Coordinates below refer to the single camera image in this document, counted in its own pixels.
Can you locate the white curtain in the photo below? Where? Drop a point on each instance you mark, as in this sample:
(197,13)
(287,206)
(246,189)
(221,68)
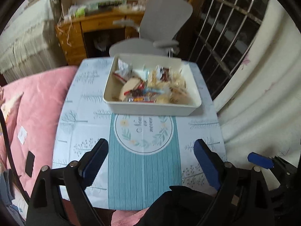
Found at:
(259,109)

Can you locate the grey office chair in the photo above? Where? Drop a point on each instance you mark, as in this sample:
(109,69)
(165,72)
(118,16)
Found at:
(161,22)

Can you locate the blue foil snack packet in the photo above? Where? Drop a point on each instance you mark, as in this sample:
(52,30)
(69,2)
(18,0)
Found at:
(153,90)

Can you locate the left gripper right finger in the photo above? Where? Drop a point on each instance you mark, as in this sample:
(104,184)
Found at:
(210,162)

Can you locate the white plastic storage bin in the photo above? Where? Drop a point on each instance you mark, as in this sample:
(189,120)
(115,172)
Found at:
(145,67)

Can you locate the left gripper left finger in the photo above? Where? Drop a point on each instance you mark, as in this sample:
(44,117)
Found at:
(91,162)

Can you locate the white label on quilt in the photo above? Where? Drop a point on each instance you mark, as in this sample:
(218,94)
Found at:
(22,135)

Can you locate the beige soda cracker packet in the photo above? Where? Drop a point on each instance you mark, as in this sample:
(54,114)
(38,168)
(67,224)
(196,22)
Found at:
(132,84)

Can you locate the red edged date snack packet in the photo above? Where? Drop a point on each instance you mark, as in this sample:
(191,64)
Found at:
(140,97)

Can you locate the leaf patterned tablecloth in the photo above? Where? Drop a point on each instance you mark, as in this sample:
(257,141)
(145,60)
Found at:
(147,154)

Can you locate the brown chocolate snack packet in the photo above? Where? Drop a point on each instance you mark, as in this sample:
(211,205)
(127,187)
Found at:
(163,74)

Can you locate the white lace covered furniture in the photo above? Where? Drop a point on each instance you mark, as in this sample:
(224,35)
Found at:
(30,44)

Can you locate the black remote on quilt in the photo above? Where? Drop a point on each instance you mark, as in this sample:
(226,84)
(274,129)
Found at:
(29,163)

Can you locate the pink quilt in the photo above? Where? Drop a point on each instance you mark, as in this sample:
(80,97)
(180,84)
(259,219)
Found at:
(35,122)

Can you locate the wooden desk with drawers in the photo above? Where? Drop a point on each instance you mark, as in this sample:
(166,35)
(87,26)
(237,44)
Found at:
(92,36)

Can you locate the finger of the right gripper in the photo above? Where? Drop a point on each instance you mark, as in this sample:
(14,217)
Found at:
(261,161)

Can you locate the metal window grille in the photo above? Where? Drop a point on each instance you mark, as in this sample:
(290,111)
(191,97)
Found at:
(223,32)

